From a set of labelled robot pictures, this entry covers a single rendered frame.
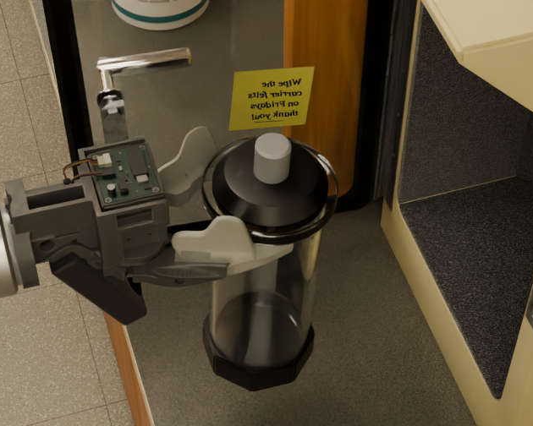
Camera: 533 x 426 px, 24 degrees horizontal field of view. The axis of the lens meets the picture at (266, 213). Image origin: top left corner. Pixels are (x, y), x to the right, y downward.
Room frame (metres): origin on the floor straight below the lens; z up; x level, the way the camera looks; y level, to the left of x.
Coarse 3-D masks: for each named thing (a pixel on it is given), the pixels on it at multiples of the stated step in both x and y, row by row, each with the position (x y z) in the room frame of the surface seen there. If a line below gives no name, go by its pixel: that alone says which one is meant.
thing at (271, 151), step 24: (264, 144) 0.65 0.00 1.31; (288, 144) 0.65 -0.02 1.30; (216, 168) 0.66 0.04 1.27; (240, 168) 0.65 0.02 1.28; (264, 168) 0.63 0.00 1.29; (288, 168) 0.64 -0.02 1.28; (312, 168) 0.65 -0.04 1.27; (216, 192) 0.63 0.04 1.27; (240, 192) 0.62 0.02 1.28; (264, 192) 0.62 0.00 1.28; (288, 192) 0.62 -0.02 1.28; (312, 192) 0.63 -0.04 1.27; (240, 216) 0.61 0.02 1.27; (264, 216) 0.60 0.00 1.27; (288, 216) 0.60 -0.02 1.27
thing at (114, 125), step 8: (112, 96) 0.79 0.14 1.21; (104, 104) 0.79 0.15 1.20; (112, 104) 0.78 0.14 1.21; (120, 104) 0.78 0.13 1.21; (104, 112) 0.78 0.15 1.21; (112, 112) 0.78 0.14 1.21; (120, 112) 0.78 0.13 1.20; (104, 120) 0.78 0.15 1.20; (112, 120) 0.78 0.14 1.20; (120, 120) 0.78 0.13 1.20; (104, 128) 0.78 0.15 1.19; (112, 128) 0.78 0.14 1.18; (120, 128) 0.78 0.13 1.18; (104, 136) 0.78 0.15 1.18; (112, 136) 0.78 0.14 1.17; (120, 136) 0.78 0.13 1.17; (128, 136) 0.78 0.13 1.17
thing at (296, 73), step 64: (128, 0) 0.80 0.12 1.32; (192, 0) 0.81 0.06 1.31; (256, 0) 0.82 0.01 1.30; (320, 0) 0.84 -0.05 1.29; (128, 64) 0.80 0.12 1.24; (192, 64) 0.81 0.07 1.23; (256, 64) 0.82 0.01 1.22; (320, 64) 0.84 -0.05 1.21; (64, 128) 0.79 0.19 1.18; (128, 128) 0.80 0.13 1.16; (192, 128) 0.81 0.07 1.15; (256, 128) 0.82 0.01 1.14; (320, 128) 0.84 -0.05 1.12
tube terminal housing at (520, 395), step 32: (416, 32) 0.84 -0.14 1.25; (448, 192) 0.85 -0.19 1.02; (384, 224) 0.86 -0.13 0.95; (416, 256) 0.78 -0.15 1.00; (416, 288) 0.77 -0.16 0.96; (448, 320) 0.70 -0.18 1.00; (448, 352) 0.68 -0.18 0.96; (480, 384) 0.62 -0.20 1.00; (512, 384) 0.58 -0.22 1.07; (480, 416) 0.61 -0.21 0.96; (512, 416) 0.57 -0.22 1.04
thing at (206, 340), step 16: (208, 208) 0.62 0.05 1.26; (320, 224) 0.61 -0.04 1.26; (256, 240) 0.59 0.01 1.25; (272, 240) 0.59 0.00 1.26; (288, 240) 0.59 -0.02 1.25; (208, 320) 0.65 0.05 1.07; (208, 336) 0.63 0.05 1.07; (208, 352) 0.63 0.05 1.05; (304, 352) 0.62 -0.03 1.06; (224, 368) 0.60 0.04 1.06; (240, 368) 0.60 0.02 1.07; (288, 368) 0.60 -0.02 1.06; (240, 384) 0.60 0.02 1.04; (256, 384) 0.59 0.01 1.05; (272, 384) 0.60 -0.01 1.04
